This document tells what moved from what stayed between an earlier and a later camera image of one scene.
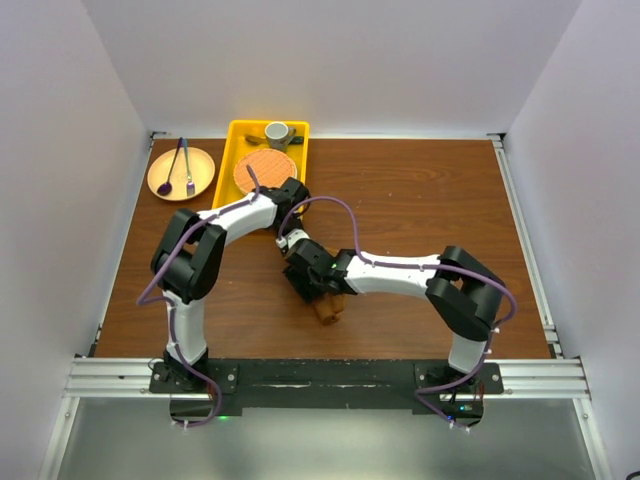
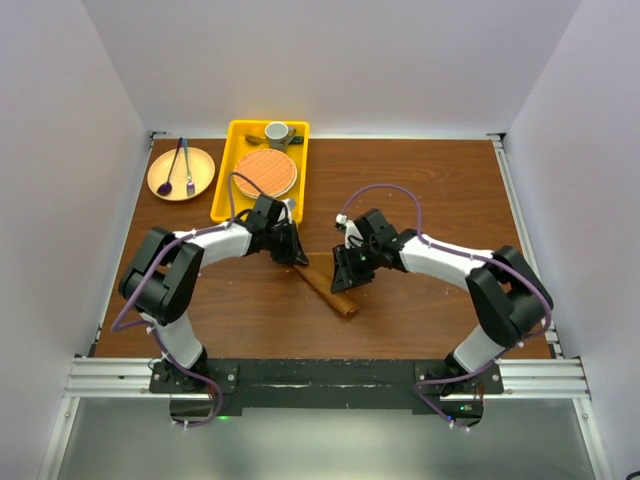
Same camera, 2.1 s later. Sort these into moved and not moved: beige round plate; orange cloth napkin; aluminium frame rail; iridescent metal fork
Moved: orange cloth napkin
Not moved: aluminium frame rail; beige round plate; iridescent metal fork
